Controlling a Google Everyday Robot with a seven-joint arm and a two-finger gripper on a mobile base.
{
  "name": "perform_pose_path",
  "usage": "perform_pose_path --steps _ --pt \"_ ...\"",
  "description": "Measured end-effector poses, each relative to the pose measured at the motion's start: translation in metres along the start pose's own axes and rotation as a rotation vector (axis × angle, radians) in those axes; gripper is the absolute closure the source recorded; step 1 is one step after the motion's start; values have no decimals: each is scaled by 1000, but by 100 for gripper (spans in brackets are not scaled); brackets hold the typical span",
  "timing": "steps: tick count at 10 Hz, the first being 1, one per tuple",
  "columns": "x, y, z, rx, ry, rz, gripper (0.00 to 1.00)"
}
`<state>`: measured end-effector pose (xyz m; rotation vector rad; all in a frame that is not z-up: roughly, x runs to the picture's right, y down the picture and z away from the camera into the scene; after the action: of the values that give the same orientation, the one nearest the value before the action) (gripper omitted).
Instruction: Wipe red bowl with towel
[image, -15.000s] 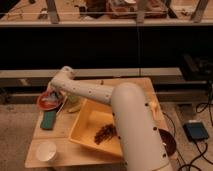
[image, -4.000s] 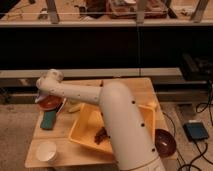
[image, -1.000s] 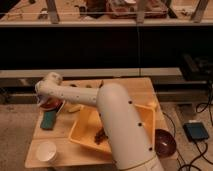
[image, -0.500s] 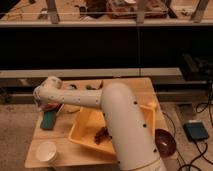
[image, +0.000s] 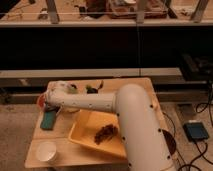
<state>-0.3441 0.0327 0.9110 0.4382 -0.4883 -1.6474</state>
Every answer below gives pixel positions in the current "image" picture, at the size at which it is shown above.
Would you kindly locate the red bowl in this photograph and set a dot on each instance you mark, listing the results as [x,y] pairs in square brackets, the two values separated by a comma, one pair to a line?
[41,101]

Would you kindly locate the white paper cup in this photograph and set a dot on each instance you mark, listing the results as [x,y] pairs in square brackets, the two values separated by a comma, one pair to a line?
[46,151]

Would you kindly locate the yellow plastic tray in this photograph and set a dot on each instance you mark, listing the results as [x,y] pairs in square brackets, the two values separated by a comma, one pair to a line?
[85,127]

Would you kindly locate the dark brown crumbs pile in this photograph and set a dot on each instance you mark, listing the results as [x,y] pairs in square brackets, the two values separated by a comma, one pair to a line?
[105,133]

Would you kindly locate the dark brown plate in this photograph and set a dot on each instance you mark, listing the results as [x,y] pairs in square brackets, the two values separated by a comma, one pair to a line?
[171,143]

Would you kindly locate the green sponge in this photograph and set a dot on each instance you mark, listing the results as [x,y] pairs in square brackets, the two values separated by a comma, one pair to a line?
[48,120]

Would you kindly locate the dark green object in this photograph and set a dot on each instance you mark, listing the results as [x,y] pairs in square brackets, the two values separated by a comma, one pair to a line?
[91,90]

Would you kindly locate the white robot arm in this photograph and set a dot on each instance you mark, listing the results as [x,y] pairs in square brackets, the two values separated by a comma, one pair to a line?
[142,136]

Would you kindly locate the black foot pedal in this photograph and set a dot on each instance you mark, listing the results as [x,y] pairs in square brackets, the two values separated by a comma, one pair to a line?
[195,131]

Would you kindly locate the wooden shelf bench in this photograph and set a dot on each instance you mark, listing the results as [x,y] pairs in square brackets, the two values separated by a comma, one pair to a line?
[105,13]

